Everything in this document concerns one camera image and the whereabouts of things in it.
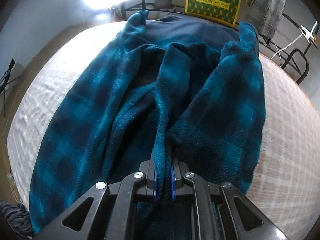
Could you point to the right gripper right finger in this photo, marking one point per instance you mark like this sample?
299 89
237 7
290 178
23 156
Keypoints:
181 181

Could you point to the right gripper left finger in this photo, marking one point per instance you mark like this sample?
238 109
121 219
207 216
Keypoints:
147 192

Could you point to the blue plaid fleece garment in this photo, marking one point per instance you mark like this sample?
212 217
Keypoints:
171 88

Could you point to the striped trouser leg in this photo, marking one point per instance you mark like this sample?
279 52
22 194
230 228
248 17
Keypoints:
18 218

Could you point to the black music stand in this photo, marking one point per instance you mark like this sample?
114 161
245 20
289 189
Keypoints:
11 77

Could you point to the yellow green patterned box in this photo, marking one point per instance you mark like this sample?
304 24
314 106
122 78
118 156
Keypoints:
221 11

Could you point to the grey striped hanging cloth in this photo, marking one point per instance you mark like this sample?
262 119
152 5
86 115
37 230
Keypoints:
265 15

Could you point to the white power strip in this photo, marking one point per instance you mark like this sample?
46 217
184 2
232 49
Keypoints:
311 35

